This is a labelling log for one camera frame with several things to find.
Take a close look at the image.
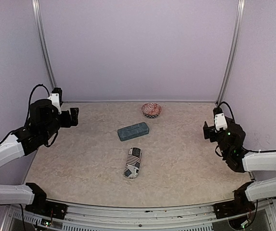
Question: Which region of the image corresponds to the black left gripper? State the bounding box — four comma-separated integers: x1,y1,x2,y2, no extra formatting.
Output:
42,107,79,141

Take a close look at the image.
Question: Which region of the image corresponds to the blue-green leather glasses case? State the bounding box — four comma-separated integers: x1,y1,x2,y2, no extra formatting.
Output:
117,122,149,141

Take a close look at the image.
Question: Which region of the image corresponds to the american flag glasses case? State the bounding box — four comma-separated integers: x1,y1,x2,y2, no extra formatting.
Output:
123,147,142,179

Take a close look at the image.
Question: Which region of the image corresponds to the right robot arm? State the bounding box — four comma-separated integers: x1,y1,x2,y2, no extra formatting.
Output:
203,114,276,214

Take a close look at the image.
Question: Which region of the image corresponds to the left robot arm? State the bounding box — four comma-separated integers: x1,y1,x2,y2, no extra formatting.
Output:
0,98,79,214

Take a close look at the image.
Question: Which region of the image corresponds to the red patterned ceramic bowl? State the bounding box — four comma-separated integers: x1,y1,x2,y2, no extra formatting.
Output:
141,103,162,118

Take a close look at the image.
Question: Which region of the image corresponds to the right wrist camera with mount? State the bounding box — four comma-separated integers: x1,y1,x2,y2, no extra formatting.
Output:
213,106,228,132

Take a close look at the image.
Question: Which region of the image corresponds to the black cable on right wrist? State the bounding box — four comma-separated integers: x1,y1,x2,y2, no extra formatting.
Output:
216,101,235,121

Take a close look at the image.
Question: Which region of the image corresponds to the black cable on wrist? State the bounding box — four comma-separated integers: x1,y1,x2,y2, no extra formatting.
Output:
26,83,51,121
216,101,235,121

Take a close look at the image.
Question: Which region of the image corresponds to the black cable on left wrist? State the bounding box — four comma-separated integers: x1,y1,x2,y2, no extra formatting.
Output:
26,83,51,121

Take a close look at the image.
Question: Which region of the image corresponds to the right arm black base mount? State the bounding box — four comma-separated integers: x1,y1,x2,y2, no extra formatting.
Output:
213,181,256,219

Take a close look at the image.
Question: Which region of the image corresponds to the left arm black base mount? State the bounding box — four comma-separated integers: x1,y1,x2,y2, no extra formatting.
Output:
25,183,68,220

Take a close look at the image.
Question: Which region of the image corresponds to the front aluminium rail base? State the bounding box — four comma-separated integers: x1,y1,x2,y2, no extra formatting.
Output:
0,190,276,231

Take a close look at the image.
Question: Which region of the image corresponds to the left aluminium frame post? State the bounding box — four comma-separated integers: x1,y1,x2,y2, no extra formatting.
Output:
32,0,57,88

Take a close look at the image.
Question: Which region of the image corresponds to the aluminium frame post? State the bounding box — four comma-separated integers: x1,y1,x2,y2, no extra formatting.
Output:
32,0,57,88
216,0,246,104

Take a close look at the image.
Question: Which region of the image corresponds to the right aluminium frame post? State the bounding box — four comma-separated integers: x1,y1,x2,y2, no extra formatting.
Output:
216,0,246,104

